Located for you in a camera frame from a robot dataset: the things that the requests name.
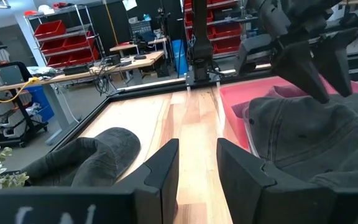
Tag short wooden desk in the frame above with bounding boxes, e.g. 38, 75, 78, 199
109, 37, 168, 60

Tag metal wire shelf rack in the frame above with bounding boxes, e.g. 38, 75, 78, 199
23, 3, 103, 69

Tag grey flat panel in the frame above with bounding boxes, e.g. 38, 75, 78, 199
0, 64, 25, 86

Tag red storage bin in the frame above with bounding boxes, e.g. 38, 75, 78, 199
212, 37, 242, 54
212, 24, 242, 39
33, 19, 67, 40
46, 54, 73, 69
40, 40, 67, 55
68, 46, 101, 65
62, 30, 94, 50

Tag long wooden desk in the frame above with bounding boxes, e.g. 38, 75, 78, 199
0, 50, 165, 131

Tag yellow pole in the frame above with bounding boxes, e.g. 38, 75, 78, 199
103, 0, 119, 46

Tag blue upright container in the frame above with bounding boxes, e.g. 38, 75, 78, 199
171, 39, 189, 77

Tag shelf rack with red bins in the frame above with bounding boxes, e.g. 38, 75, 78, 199
183, 0, 252, 58

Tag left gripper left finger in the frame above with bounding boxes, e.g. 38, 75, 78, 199
113, 138, 180, 224

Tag black cable tangle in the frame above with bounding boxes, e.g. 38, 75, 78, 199
88, 61, 118, 96

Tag white paper sheet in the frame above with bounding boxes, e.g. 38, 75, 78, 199
122, 0, 138, 12

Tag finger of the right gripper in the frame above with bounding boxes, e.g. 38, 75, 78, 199
272, 40, 331, 105
314, 29, 358, 98

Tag blue plastic tub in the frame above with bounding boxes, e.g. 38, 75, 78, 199
23, 84, 56, 123

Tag dark grey cap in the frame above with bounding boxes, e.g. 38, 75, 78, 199
246, 93, 358, 191
22, 126, 142, 187

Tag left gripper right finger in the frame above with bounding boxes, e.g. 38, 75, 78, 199
216, 138, 336, 224

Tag black table edge frame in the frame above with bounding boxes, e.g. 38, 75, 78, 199
47, 63, 273, 153

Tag pink plastic bin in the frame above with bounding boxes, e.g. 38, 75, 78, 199
219, 76, 358, 151

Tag black cart with grey bins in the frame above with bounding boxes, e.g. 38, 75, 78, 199
0, 60, 50, 149

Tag yellow cable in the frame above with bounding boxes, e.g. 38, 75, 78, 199
0, 77, 41, 105

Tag black flat box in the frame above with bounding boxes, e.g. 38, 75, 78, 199
62, 63, 91, 77

